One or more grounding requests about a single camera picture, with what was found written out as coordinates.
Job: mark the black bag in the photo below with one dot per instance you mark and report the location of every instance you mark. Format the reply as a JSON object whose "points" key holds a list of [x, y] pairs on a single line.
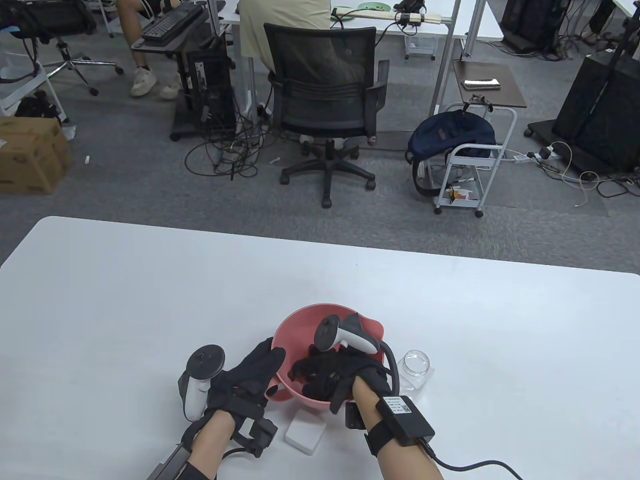
{"points": [[35, 107]]}

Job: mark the white rolling cart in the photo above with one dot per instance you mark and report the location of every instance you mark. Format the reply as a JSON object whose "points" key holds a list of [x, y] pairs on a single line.
{"points": [[475, 148]]}

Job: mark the black left forearm sensor box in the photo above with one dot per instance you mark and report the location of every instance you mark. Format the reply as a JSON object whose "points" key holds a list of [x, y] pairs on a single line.
{"points": [[167, 464]]}

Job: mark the black computer cart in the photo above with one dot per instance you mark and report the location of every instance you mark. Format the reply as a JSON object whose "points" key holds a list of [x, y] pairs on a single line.
{"points": [[215, 85]]}

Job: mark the black keyboard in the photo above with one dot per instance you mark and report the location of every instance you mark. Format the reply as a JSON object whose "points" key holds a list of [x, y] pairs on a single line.
{"points": [[172, 22]]}

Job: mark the dark blue backpack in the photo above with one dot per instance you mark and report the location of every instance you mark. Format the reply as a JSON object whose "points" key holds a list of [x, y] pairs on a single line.
{"points": [[450, 132]]}

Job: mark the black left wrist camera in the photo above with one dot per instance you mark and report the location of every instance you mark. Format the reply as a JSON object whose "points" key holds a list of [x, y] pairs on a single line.
{"points": [[261, 434]]}

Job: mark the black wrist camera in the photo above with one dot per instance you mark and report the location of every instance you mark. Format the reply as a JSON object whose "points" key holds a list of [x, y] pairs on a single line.
{"points": [[356, 416], [261, 434]]}

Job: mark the long beige power strip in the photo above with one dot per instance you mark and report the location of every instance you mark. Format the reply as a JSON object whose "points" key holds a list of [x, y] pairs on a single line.
{"points": [[430, 20]]}

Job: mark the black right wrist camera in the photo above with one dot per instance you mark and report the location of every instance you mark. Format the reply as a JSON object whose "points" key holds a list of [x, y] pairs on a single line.
{"points": [[356, 416]]}

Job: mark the black white controller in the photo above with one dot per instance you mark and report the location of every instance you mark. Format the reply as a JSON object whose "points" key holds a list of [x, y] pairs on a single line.
{"points": [[205, 361], [331, 332]]}

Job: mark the clear plastic jar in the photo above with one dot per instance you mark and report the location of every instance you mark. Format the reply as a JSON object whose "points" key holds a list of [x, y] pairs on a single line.
{"points": [[415, 367]]}

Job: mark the person's left forearm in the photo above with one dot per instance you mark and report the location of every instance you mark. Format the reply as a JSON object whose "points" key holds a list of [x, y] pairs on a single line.
{"points": [[212, 447]]}

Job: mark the pink salad bowl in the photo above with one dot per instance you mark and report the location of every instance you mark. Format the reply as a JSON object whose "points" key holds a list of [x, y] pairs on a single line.
{"points": [[295, 325]]}

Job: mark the black right forearm sensor box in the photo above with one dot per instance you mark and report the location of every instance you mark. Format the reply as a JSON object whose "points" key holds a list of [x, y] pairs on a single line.
{"points": [[406, 420]]}

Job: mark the white metal rack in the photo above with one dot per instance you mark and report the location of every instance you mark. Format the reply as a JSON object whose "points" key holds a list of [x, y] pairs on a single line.
{"points": [[10, 102]]}

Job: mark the person's left hand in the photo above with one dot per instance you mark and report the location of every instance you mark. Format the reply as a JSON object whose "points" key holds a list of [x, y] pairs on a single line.
{"points": [[242, 385]]}

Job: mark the person's right hand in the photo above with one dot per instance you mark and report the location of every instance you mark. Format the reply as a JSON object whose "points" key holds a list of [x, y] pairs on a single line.
{"points": [[340, 375]]}

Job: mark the black equipment stack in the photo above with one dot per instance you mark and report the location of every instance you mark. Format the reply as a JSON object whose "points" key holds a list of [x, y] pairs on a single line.
{"points": [[530, 20]]}

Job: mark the black mesh office chair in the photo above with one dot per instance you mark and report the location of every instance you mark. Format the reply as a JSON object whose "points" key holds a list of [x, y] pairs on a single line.
{"points": [[325, 100]]}

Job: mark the brown side table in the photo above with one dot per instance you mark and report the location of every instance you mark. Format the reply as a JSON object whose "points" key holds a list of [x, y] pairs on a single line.
{"points": [[490, 97]]}

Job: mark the green plate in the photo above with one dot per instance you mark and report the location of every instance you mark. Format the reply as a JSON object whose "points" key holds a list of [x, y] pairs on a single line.
{"points": [[375, 5]]}

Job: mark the black white right controller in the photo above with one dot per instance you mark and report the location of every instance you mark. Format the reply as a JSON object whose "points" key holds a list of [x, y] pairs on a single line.
{"points": [[331, 332]]}

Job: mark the black equipment cabinet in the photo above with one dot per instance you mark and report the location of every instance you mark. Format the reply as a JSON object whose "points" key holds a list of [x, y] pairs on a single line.
{"points": [[600, 110]]}

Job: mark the black white left controller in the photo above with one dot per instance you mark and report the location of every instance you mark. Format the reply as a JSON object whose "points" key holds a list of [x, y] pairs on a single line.
{"points": [[205, 361]]}

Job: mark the person's right forearm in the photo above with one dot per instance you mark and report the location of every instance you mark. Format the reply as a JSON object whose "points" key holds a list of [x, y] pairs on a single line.
{"points": [[367, 402]]}

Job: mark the black chrome office chair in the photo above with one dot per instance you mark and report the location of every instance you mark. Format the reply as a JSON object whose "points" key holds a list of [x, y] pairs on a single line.
{"points": [[60, 15]]}

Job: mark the brown cardboard box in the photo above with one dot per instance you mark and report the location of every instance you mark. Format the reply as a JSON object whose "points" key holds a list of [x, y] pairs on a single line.
{"points": [[30, 155]]}

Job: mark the white office desk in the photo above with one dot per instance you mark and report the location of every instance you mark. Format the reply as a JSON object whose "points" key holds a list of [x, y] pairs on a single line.
{"points": [[230, 17], [492, 25]]}

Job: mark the white floor power strip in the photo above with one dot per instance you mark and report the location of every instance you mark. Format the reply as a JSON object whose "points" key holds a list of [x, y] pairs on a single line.
{"points": [[520, 159]]}

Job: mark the white square jar lid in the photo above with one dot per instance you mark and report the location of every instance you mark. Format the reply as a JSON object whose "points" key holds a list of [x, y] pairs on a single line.
{"points": [[305, 432]]}

